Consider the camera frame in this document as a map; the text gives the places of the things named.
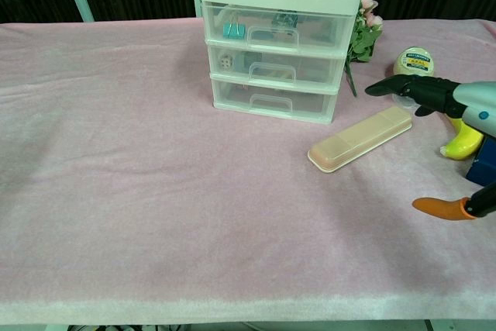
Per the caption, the green circuit board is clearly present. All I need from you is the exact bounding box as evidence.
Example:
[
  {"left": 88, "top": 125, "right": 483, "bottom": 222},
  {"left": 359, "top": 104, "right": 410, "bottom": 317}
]
[{"left": 272, "top": 12, "right": 299, "bottom": 28}]

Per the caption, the pink artificial flower bouquet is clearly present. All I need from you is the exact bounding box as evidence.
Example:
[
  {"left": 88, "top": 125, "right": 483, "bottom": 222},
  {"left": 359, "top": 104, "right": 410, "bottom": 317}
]
[{"left": 343, "top": 0, "right": 384, "bottom": 98}]

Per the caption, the pink fleece table cloth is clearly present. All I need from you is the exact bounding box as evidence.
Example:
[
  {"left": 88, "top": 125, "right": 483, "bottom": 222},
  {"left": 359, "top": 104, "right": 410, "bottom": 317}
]
[{"left": 0, "top": 16, "right": 496, "bottom": 326}]

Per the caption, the yellow banana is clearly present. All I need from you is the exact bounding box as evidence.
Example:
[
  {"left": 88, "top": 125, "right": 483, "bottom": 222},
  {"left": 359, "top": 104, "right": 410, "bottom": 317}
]
[{"left": 439, "top": 116, "right": 485, "bottom": 160}]

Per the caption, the teal binder clip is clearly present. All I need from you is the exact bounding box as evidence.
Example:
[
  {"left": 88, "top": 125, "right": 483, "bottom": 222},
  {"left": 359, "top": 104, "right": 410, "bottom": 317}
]
[{"left": 222, "top": 12, "right": 248, "bottom": 40}]

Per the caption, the dark blue box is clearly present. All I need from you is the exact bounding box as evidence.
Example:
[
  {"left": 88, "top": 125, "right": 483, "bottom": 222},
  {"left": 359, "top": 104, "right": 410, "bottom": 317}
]
[{"left": 464, "top": 140, "right": 496, "bottom": 187}]

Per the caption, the clear drawer with binder clip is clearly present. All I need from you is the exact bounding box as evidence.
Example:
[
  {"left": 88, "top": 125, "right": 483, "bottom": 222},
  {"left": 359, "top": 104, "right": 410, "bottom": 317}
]
[{"left": 201, "top": 2, "right": 354, "bottom": 55}]

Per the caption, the mayonnaise squeeze bottle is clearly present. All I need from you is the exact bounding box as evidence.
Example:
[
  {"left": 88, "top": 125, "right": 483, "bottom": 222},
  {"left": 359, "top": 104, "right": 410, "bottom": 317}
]
[{"left": 387, "top": 47, "right": 436, "bottom": 109}]

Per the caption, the empty clear drawer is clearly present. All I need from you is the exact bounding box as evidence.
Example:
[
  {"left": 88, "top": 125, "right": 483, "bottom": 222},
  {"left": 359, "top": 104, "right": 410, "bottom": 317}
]
[{"left": 210, "top": 74, "right": 339, "bottom": 121}]

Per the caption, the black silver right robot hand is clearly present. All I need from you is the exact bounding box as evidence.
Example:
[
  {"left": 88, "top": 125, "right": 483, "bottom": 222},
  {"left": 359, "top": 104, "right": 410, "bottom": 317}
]
[{"left": 364, "top": 74, "right": 496, "bottom": 222}]

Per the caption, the clear drawer with round part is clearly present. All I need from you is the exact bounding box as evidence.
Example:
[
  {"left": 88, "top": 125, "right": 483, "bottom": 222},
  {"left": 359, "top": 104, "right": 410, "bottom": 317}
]
[{"left": 207, "top": 42, "right": 346, "bottom": 90}]

